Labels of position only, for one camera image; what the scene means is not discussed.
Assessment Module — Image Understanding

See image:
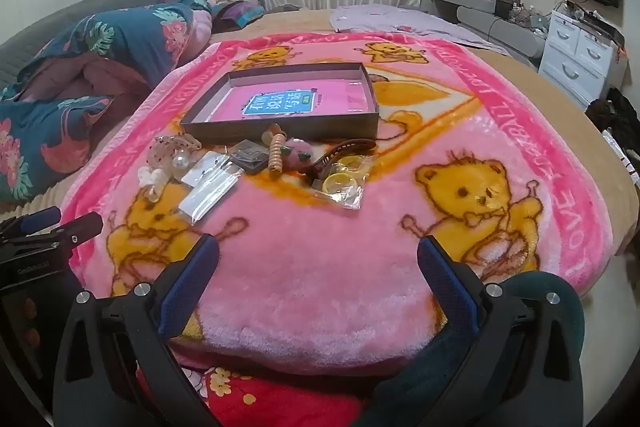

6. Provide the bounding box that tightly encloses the person's dark teal trouser leg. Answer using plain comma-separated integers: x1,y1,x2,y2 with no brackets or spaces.
357,271,586,427

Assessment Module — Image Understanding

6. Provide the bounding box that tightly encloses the floral blue pillow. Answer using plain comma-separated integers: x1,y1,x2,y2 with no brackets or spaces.
0,2,213,202

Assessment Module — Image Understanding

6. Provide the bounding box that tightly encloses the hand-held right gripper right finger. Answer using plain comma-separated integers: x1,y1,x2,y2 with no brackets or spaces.
417,234,586,427

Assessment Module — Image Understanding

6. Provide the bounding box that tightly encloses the pink printed bear blanket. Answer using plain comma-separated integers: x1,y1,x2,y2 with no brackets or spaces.
60,32,613,378

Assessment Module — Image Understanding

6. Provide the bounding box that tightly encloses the brown hair clip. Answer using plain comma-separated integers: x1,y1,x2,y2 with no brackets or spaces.
307,138,377,182

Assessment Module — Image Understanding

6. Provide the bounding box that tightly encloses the small dark jewelry packet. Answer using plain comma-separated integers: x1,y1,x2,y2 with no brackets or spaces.
231,139,268,174

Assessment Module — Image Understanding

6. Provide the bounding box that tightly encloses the lilac bed sheet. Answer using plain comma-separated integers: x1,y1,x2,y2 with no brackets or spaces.
330,4,506,52

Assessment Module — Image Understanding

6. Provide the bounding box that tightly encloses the dark clothes pile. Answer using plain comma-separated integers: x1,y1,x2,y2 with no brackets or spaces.
585,87,638,148

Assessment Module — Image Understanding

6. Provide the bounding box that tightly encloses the grey headboard shelf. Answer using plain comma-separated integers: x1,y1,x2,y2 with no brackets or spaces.
430,0,548,60

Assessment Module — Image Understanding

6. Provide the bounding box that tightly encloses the white drawer cabinet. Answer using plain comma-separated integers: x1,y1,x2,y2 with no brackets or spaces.
539,9,626,110

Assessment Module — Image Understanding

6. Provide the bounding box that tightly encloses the blue card packet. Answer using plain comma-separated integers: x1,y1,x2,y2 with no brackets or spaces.
212,79,371,120

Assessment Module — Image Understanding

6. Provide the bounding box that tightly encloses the beige beaded claw clip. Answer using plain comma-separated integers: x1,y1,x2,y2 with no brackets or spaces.
262,123,286,180

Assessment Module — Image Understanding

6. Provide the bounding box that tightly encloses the white bow hair clip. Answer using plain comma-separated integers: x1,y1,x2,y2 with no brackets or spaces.
137,166,168,200

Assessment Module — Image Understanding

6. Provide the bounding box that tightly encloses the pearl hair clip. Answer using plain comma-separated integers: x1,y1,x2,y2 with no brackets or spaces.
170,152,193,182

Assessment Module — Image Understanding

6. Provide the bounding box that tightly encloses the red floral cloth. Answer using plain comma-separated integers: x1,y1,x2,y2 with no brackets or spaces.
135,352,381,427

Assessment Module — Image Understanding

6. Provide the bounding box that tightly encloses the grey cushion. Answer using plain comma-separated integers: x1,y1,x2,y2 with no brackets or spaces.
0,0,166,58

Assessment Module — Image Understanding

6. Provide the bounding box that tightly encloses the long clear plastic packet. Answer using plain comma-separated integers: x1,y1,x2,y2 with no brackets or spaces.
178,167,243,225

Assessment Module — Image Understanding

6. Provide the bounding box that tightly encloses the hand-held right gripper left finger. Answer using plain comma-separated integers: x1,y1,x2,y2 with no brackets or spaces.
52,234,223,427

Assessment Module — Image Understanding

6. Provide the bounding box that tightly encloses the black set-top box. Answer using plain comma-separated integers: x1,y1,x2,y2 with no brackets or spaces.
575,12,626,48

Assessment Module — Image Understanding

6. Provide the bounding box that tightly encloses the packet of yellow rings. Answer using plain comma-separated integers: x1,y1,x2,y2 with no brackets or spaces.
310,154,373,211

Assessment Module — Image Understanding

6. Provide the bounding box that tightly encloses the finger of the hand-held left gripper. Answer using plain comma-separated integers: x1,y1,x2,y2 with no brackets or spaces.
0,212,104,265
0,206,62,240

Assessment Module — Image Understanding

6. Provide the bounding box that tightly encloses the pink glitter bow clip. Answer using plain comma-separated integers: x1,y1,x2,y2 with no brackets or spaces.
150,133,203,168

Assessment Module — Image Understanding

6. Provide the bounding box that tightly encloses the pink hair accessory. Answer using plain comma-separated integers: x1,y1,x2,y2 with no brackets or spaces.
282,138,316,170

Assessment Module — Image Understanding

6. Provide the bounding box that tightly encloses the earring card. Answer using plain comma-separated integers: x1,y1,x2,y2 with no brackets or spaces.
181,151,236,188

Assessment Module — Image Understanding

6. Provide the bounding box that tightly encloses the grey cardboard box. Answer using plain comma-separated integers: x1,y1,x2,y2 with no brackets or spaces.
180,63,380,144

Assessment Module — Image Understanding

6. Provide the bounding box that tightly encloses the purple cloth bundle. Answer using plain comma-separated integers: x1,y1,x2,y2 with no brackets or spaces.
207,0,266,30

